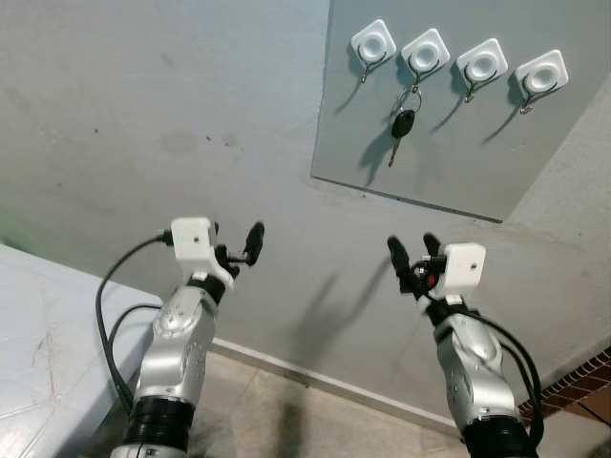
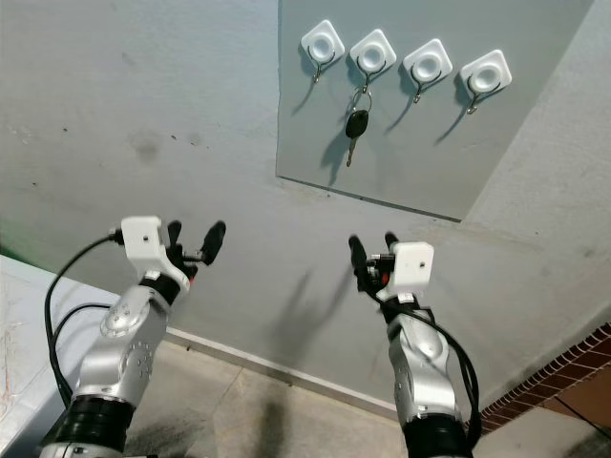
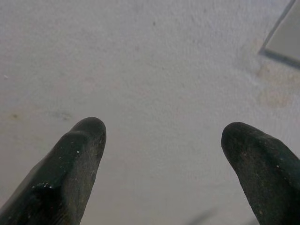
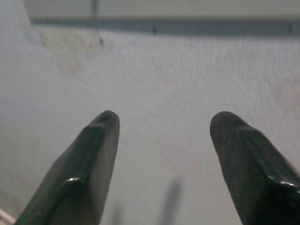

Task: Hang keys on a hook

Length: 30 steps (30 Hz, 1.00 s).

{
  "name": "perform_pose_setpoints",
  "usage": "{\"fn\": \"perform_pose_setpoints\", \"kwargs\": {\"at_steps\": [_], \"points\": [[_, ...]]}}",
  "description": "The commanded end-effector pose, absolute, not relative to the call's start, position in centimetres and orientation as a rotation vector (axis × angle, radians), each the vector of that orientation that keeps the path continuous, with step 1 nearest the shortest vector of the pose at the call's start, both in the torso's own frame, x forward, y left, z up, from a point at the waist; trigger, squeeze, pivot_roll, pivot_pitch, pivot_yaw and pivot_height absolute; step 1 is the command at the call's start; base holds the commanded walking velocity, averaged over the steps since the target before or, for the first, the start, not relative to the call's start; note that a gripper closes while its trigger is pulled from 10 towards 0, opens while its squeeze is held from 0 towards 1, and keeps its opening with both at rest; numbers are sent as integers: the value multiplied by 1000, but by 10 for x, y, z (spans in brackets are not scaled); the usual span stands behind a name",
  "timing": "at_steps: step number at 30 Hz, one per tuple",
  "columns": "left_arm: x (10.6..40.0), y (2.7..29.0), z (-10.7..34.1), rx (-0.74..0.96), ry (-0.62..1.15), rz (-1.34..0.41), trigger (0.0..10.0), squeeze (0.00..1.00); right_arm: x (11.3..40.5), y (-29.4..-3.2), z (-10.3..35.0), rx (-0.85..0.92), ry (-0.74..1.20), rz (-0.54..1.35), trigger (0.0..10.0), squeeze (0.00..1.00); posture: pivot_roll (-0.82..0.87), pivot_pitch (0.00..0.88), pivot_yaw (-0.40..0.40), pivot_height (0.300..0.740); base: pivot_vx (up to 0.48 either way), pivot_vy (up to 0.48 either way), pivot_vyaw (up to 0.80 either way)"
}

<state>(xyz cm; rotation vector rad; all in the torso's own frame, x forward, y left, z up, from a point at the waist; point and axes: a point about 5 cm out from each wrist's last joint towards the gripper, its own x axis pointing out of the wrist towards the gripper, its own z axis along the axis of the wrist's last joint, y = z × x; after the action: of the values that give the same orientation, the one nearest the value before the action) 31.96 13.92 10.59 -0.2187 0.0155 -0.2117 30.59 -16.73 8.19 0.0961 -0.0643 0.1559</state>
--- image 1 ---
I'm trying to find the red brick tile trim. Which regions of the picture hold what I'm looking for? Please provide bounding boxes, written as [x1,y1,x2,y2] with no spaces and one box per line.
[520,348,611,426]

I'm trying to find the white table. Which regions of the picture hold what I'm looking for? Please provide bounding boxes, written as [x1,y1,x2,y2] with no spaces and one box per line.
[0,243,163,458]

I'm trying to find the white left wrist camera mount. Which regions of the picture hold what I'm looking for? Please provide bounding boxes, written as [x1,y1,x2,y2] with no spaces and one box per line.
[170,218,236,285]

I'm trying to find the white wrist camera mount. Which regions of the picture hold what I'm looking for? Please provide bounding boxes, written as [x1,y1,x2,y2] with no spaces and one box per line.
[439,243,488,293]
[170,218,236,285]

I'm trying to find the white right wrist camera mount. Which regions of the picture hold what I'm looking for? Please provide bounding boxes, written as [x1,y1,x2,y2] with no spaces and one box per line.
[439,243,488,293]

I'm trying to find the grey wall board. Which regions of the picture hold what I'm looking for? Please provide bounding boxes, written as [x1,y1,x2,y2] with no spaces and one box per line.
[310,0,611,223]

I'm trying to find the black key with ring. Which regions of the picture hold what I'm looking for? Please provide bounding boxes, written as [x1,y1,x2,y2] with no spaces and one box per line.
[387,86,423,169]

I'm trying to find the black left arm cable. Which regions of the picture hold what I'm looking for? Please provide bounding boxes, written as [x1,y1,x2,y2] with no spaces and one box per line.
[95,232,175,413]

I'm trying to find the white square wall hook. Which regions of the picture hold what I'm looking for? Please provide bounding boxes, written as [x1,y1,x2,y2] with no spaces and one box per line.
[400,29,452,94]
[349,19,397,85]
[514,50,570,115]
[455,38,509,104]

